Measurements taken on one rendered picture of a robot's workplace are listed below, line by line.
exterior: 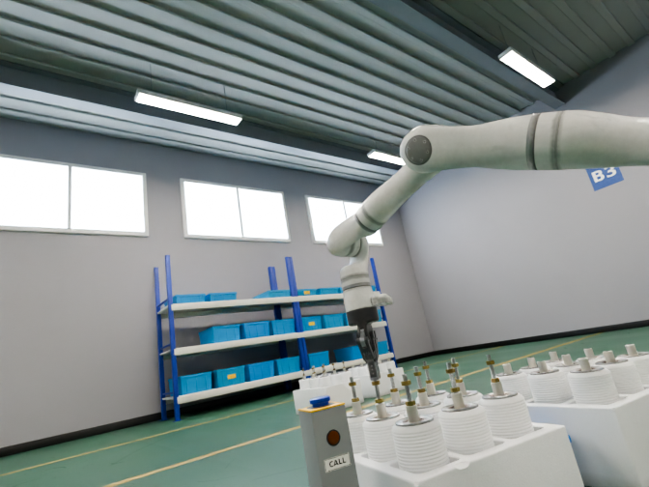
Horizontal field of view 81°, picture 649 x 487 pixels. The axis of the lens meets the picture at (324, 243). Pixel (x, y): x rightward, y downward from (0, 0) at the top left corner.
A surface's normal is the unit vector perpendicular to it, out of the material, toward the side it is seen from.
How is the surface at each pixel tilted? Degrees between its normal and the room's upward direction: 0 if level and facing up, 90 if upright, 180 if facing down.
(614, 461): 90
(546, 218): 90
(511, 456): 90
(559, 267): 90
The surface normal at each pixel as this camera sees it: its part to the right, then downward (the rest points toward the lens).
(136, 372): 0.59, -0.33
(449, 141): -0.59, 0.07
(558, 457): 0.40, -0.33
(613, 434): -0.88, 0.03
